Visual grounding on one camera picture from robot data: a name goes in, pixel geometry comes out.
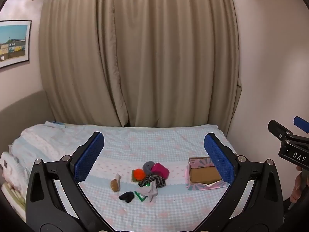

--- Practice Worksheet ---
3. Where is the beige curtain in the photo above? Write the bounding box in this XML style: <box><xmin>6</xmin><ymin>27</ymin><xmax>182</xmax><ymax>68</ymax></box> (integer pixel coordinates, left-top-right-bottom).
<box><xmin>39</xmin><ymin>0</ymin><xmax>241</xmax><ymax>133</ymax></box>

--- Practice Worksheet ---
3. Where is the grey rolled sock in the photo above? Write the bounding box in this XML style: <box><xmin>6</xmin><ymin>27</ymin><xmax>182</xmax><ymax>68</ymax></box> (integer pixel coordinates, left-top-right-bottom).
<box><xmin>143</xmin><ymin>161</ymin><xmax>155</xmax><ymax>175</ymax></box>

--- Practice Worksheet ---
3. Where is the white pillow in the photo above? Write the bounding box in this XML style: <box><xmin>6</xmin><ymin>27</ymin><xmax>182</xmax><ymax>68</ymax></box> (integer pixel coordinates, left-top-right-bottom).
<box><xmin>1</xmin><ymin>152</ymin><xmax>19</xmax><ymax>188</ymax></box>

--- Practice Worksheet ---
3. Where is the orange pompom toy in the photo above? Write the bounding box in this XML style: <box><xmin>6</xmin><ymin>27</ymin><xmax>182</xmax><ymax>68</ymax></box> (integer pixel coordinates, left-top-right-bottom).
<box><xmin>132</xmin><ymin>169</ymin><xmax>146</xmax><ymax>182</ymax></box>

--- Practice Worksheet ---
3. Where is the cardboard box with pink lining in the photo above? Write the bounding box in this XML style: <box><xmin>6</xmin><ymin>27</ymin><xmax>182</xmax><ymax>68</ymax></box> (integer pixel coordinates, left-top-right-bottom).
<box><xmin>185</xmin><ymin>157</ymin><xmax>229</xmax><ymax>191</ymax></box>

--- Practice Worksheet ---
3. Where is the person's right hand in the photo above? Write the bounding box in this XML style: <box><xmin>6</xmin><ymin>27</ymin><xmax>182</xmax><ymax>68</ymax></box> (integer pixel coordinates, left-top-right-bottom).
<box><xmin>290</xmin><ymin>173</ymin><xmax>302</xmax><ymax>204</ymax></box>

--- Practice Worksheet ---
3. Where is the black sock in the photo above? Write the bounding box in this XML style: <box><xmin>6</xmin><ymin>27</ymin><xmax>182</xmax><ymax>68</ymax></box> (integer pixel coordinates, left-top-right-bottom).
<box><xmin>118</xmin><ymin>192</ymin><xmax>135</xmax><ymax>203</ymax></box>

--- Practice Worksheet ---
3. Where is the light blue checkered bedsheet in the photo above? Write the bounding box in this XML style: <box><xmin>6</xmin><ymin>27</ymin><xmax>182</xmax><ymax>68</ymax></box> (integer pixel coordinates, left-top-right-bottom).
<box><xmin>9</xmin><ymin>122</ymin><xmax>229</xmax><ymax>231</ymax></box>

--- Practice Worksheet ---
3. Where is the framed wall picture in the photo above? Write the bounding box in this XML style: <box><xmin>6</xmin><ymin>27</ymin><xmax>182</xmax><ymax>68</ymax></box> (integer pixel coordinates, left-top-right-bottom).
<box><xmin>0</xmin><ymin>20</ymin><xmax>31</xmax><ymax>69</ymax></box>

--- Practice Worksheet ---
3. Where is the brown hedgehog plush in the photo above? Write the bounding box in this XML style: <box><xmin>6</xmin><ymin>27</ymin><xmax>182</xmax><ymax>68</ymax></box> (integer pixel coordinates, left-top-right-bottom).
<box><xmin>110</xmin><ymin>173</ymin><xmax>121</xmax><ymax>192</ymax></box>

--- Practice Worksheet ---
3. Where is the green packet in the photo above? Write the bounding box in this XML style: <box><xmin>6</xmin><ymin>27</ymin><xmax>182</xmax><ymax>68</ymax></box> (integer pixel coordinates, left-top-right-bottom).
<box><xmin>134</xmin><ymin>191</ymin><xmax>147</xmax><ymax>202</ymax></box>

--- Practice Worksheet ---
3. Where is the white grey sock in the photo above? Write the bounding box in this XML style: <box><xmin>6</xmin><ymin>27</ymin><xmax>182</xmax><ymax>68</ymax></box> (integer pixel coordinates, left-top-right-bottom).
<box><xmin>138</xmin><ymin>181</ymin><xmax>158</xmax><ymax>203</ymax></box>

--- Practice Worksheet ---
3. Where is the black printed cloth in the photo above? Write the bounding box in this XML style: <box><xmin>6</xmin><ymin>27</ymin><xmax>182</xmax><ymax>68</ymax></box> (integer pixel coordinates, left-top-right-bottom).
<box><xmin>138</xmin><ymin>175</ymin><xmax>166</xmax><ymax>188</ymax></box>

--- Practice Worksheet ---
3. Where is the magenta pouch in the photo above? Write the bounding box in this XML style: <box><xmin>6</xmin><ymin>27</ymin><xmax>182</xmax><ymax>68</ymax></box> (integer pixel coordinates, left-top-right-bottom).
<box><xmin>151</xmin><ymin>163</ymin><xmax>170</xmax><ymax>180</ymax></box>

